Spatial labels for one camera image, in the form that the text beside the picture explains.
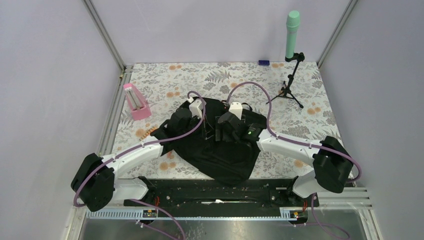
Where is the black student backpack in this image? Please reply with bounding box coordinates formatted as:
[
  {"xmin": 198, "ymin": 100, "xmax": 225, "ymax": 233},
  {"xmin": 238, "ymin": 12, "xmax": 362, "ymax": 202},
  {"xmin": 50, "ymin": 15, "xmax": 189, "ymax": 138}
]
[{"xmin": 157, "ymin": 98, "xmax": 267, "ymax": 186}]

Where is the small orange notebook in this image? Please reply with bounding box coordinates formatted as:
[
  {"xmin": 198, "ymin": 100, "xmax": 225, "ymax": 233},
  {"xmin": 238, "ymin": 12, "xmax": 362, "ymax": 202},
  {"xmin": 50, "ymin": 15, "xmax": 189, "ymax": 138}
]
[{"xmin": 142, "ymin": 127, "xmax": 157, "ymax": 139}]

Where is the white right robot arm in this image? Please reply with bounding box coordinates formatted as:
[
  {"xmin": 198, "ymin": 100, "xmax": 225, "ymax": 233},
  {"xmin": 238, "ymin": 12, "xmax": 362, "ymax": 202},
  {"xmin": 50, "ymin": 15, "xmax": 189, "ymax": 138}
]
[{"xmin": 217, "ymin": 112, "xmax": 354, "ymax": 206}]

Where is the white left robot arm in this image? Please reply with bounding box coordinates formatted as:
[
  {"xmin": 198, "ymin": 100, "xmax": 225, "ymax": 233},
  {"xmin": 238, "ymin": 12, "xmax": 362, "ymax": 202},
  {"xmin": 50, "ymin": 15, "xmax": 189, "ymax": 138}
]
[{"xmin": 71, "ymin": 108, "xmax": 206, "ymax": 212}]

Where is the pink metronome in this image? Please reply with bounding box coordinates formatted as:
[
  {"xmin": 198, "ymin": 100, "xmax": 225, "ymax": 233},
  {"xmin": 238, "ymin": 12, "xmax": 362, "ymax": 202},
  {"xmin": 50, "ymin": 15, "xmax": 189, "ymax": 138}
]
[{"xmin": 123, "ymin": 83, "xmax": 152, "ymax": 121}]

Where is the black microphone tripod stand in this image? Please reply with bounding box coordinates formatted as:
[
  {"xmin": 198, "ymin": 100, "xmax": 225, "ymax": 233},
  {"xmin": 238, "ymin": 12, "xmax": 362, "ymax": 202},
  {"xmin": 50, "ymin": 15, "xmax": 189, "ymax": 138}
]
[{"xmin": 266, "ymin": 52, "xmax": 305, "ymax": 109}]

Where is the floral patterned table mat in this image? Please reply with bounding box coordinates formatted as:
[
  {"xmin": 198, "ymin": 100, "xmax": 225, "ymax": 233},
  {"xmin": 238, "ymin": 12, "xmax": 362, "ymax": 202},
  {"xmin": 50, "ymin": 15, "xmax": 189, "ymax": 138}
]
[{"xmin": 105, "ymin": 61, "xmax": 355, "ymax": 180}]

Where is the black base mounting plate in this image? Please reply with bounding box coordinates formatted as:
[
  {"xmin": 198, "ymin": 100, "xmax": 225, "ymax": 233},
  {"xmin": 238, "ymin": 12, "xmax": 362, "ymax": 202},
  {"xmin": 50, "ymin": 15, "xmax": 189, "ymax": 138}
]
[{"xmin": 138, "ymin": 176, "xmax": 320, "ymax": 218}]

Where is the small blue box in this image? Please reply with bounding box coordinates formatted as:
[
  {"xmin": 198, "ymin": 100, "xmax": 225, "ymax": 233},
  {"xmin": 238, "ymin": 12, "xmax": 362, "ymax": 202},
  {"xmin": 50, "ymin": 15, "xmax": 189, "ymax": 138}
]
[{"xmin": 258, "ymin": 60, "xmax": 270, "ymax": 66}]

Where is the mint green microphone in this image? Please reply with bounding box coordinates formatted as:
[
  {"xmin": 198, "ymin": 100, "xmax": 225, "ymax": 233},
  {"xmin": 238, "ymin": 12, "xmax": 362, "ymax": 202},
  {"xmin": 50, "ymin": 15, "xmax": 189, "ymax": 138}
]
[{"xmin": 285, "ymin": 10, "xmax": 300, "ymax": 62}]

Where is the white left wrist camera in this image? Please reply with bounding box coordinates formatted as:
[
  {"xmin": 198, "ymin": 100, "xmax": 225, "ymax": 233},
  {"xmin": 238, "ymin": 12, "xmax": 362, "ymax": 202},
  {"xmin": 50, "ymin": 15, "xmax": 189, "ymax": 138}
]
[{"xmin": 187, "ymin": 97, "xmax": 203, "ymax": 119}]

